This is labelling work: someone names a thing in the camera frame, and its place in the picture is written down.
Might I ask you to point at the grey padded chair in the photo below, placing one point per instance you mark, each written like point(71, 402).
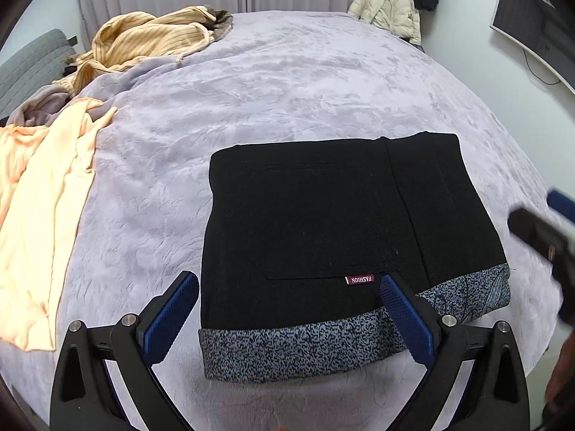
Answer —
point(31, 67)

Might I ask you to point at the beige ribbed sweater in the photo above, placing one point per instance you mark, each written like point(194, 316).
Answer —
point(134, 40)

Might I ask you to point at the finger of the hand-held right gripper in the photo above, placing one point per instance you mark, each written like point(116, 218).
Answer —
point(561, 204)
point(532, 229)

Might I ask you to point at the peach cloth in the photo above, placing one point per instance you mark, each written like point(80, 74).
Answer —
point(40, 215)

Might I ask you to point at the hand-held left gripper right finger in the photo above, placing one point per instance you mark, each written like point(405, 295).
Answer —
point(406, 318)

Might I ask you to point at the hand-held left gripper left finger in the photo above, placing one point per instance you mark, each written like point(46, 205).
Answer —
point(170, 318)

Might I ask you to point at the brown grey cloth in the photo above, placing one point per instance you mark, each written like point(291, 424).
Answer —
point(221, 22)

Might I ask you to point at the person's right forearm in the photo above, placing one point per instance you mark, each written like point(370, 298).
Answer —
point(561, 381)

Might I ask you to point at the grey taupe cloth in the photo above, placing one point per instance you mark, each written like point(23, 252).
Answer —
point(42, 105)

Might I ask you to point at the black pants with speckled lining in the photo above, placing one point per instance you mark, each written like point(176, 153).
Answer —
point(314, 215)

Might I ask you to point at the cream puffer jacket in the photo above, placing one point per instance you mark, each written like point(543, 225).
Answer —
point(391, 4)

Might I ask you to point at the wall-mounted television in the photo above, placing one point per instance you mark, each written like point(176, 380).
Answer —
point(525, 22)

